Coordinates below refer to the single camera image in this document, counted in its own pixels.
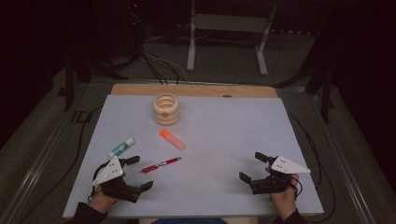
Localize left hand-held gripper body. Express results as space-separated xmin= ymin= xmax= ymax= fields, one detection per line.
xmin=92 ymin=156 xmax=143 ymax=203

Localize green and white glue stick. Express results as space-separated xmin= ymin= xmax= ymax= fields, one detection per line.
xmin=107 ymin=137 xmax=136 ymax=159

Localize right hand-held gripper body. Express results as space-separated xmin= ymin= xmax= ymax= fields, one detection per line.
xmin=249 ymin=155 xmax=312 ymax=196

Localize orange and pink highlighter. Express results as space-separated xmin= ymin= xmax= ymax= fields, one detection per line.
xmin=159 ymin=129 xmax=187 ymax=152

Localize white cable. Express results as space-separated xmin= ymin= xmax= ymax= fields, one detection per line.
xmin=142 ymin=43 xmax=190 ymax=85

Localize white metal stand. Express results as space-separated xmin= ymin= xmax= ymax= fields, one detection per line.
xmin=186 ymin=0 xmax=278 ymax=77

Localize red pen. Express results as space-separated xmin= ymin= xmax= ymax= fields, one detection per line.
xmin=141 ymin=156 xmax=182 ymax=174

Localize person's left hand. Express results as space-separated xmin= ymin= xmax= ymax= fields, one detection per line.
xmin=88 ymin=184 xmax=120 ymax=215

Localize black cable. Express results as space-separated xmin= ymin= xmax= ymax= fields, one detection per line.
xmin=286 ymin=110 xmax=338 ymax=224
xmin=18 ymin=105 xmax=105 ymax=224

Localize cream ribbed pen holder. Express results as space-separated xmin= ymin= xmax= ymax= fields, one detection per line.
xmin=151 ymin=92 xmax=181 ymax=127

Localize person's right hand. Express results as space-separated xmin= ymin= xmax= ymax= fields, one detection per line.
xmin=264 ymin=167 xmax=301 ymax=222

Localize black tripod stand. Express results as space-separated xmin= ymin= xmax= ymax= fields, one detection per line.
xmin=274 ymin=63 xmax=337 ymax=124
xmin=57 ymin=57 xmax=129 ymax=112

